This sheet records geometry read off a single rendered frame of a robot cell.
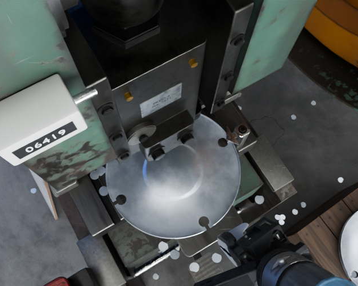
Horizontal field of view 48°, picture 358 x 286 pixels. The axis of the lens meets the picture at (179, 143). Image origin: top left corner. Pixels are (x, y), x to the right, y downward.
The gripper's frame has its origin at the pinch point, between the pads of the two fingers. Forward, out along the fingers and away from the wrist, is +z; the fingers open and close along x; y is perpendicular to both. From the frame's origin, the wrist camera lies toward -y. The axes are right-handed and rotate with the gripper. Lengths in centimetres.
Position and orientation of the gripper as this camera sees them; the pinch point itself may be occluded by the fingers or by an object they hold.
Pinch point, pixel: (220, 243)
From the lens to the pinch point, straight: 76.8
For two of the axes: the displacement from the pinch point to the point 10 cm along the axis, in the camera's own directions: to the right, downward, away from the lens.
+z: -2.5, -0.5, 9.7
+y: 8.3, -5.3, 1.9
